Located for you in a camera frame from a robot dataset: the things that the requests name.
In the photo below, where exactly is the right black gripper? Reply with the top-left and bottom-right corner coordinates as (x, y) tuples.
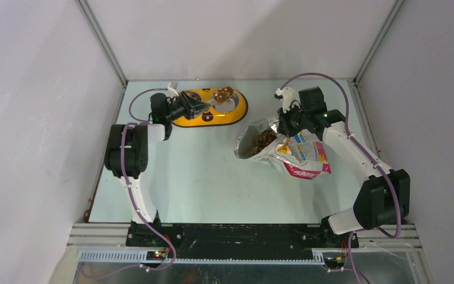
(278, 102), (310, 138)

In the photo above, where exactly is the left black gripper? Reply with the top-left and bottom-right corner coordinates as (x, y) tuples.
(164, 91), (210, 122)

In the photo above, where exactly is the yellow double pet bowl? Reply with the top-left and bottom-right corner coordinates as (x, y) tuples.
(173, 86), (248, 128)

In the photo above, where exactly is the pet food bag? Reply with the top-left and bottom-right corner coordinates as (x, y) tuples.
(234, 117), (332, 180)

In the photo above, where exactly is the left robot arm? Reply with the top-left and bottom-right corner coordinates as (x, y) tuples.
(104, 88), (213, 247)

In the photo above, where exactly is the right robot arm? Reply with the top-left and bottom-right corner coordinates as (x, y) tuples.
(274, 87), (410, 247)

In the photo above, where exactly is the brown pet food kibble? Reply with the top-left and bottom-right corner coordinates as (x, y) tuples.
(252, 130), (277, 155)

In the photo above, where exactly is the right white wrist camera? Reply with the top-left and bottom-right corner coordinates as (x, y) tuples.
(275, 86), (300, 113)

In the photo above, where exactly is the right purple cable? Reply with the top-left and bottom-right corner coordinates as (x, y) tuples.
(280, 73), (403, 284)

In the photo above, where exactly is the purple cable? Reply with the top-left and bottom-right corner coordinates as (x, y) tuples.
(280, 73), (403, 284)
(80, 88), (179, 280)

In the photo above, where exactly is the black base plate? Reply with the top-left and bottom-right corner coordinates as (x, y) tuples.
(126, 222), (359, 261)

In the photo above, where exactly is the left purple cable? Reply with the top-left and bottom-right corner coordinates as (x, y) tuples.
(80, 88), (179, 280)

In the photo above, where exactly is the aluminium frame rail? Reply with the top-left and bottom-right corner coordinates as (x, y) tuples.
(67, 223), (422, 267)

